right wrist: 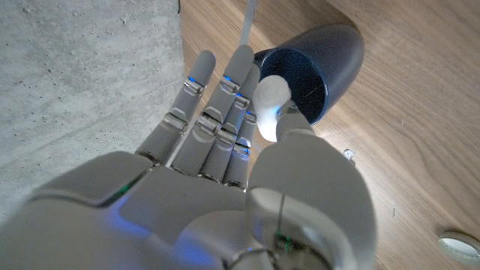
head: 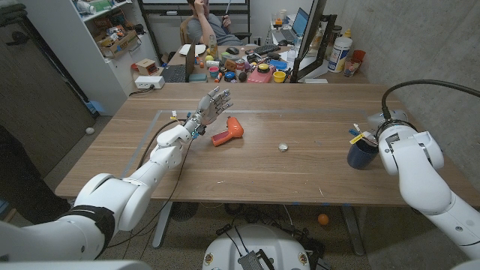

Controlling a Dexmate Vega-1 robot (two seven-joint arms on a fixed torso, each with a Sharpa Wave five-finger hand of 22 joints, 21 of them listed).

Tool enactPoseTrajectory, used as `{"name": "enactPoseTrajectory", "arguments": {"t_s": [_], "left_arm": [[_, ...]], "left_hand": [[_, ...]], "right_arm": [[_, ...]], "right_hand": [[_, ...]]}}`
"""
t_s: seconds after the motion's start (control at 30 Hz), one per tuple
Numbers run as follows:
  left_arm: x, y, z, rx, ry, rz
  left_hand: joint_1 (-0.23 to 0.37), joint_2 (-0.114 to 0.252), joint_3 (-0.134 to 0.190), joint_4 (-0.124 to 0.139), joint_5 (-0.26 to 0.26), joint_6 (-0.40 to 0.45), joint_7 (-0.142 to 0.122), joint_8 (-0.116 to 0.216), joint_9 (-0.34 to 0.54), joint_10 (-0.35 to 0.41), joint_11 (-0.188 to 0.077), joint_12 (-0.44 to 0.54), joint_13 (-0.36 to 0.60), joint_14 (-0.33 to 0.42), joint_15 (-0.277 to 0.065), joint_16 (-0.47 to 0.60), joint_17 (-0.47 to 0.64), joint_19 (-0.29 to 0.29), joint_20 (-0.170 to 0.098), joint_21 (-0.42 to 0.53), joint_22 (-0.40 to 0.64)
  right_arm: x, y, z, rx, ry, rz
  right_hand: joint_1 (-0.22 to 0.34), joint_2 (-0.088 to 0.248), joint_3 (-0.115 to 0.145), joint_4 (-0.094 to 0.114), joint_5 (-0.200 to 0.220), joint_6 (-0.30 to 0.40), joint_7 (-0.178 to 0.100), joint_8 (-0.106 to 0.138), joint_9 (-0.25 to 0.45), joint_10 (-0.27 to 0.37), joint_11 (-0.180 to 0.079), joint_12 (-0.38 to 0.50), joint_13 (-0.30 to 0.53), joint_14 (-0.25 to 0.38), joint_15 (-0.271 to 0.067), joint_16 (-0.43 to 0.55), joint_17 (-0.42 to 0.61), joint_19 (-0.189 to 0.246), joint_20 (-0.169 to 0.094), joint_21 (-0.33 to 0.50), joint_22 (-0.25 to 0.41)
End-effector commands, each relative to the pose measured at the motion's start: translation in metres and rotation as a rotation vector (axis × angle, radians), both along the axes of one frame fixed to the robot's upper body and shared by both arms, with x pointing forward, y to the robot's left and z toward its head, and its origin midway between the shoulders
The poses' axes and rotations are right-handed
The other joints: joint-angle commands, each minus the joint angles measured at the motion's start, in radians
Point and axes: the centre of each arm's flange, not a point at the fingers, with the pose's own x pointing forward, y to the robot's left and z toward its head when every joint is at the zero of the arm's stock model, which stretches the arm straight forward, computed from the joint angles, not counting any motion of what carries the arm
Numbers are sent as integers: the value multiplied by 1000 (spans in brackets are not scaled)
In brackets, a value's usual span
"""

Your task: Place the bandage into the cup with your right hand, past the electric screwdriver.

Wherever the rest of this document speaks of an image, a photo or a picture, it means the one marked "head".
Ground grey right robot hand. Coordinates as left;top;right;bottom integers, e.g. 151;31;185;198
361;130;380;148

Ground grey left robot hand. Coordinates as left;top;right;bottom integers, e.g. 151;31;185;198
190;85;233;136

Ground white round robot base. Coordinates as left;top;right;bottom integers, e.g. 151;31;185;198
202;223;311;270

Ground dark blue cup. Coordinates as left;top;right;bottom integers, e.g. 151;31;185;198
346;139;380;171

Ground orange electric screwdriver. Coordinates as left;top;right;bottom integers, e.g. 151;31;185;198
211;115;245;147

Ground clear glass cup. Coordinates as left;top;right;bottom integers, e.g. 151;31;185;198
343;57;361;78

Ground black open laptop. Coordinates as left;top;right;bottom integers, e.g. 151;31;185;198
160;40;197;83

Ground pink box with yellow button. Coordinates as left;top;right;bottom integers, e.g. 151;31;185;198
246;63;277;84

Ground clear drink bottle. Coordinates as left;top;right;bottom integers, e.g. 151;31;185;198
208;34;219;60

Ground white plate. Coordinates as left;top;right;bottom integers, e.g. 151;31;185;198
178;43;207;56

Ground white power strip box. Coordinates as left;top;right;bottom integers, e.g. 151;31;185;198
134;75;166;90

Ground small wooden box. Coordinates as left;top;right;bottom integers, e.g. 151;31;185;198
135;58;159;77

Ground seated person in grey shirt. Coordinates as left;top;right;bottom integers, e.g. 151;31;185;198
186;0;245;47

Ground wooden chair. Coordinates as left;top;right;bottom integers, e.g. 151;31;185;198
178;16;194;46

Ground black keyboard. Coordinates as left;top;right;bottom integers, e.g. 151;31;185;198
253;43;281;56

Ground white canister with blue label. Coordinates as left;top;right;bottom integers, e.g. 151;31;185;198
327;36;353;74

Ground white table leg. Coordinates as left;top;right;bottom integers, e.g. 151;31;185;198
340;205;365;257
151;201;173;249

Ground round black fan grille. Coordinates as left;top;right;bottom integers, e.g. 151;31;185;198
170;202;199;222

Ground cardboard box with toys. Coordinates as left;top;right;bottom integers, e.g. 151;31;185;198
95;29;140;59

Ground black monitor on stand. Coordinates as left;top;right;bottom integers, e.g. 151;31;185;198
290;0;338;83

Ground laptop with blue screen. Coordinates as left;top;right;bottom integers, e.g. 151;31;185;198
271;7;311;43

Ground white shelf unit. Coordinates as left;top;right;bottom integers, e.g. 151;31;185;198
16;0;161;116

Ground black finned module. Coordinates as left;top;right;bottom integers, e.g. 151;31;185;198
238;250;277;270

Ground standing person in dark trousers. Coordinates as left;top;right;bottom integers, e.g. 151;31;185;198
0;125;72;226

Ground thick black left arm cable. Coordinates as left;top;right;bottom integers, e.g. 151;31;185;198
136;118;191;170

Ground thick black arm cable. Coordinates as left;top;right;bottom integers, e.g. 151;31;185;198
136;118;191;170
381;79;480;121

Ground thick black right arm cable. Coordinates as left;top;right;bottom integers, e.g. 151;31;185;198
381;79;480;121

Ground black cable bundle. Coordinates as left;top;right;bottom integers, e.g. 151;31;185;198
215;204;327;260

